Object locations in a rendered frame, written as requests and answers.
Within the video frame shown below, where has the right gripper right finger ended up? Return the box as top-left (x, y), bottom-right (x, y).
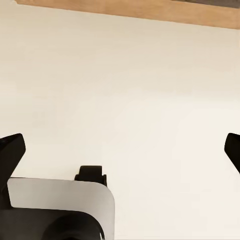
top-left (224, 133), bottom-right (240, 173)

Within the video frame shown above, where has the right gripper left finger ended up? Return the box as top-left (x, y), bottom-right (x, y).
top-left (0, 133), bottom-right (26, 193)

